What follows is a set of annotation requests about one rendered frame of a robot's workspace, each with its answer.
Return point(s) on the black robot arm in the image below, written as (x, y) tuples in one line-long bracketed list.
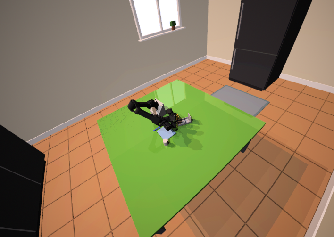
[(156, 119)]

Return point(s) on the light blue square mat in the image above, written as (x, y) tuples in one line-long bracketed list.
[(165, 134)]

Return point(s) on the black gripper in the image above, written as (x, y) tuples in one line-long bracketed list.
[(169, 111)]

